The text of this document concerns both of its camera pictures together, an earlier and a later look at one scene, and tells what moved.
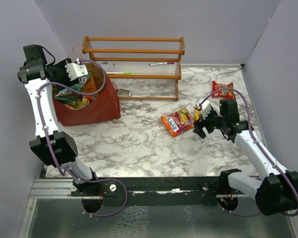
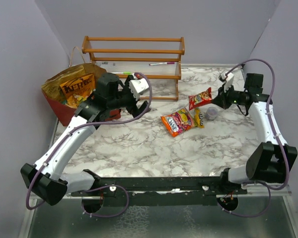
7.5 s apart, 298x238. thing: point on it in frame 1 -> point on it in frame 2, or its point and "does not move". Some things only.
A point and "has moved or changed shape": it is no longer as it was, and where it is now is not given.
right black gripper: (201, 123) -> (221, 99)
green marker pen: (124, 73) does not move
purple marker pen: (167, 63) does not move
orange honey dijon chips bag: (90, 86) has moved or changed shape
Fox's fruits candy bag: (177, 123) does not move
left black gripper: (67, 81) -> (133, 109)
